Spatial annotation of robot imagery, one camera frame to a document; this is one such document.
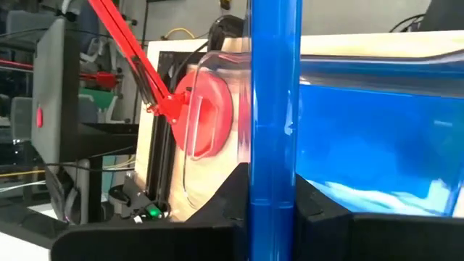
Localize plain blue jewel case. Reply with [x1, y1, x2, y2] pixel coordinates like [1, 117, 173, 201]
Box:
[248, 0, 304, 261]

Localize red desk lamp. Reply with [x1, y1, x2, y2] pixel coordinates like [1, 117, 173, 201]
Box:
[86, 0, 251, 161]

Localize clear plastic bin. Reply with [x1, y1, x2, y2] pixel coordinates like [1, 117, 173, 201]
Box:
[183, 46, 464, 218]

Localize black table frame rails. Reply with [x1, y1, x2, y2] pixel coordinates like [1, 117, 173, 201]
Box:
[147, 50, 175, 218]

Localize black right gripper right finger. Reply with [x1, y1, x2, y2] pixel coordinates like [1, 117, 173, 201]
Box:
[295, 173, 464, 261]

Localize yellow extension cord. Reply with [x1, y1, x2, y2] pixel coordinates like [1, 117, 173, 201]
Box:
[162, 27, 197, 40]

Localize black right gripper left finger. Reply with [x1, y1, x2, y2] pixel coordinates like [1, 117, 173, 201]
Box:
[50, 162, 251, 261]

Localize blue jewel case white pattern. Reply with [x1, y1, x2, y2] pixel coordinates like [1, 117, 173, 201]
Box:
[297, 85, 464, 218]

